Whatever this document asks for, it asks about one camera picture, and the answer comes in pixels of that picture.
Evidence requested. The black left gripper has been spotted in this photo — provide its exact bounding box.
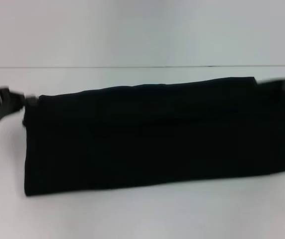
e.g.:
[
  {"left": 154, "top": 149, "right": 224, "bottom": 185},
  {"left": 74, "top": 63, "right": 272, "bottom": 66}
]
[{"left": 0, "top": 86, "right": 40, "bottom": 124}]

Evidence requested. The black shirt with FREE print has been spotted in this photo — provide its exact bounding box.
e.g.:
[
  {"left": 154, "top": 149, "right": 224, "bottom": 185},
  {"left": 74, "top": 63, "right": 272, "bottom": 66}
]
[{"left": 22, "top": 76, "right": 285, "bottom": 197}]

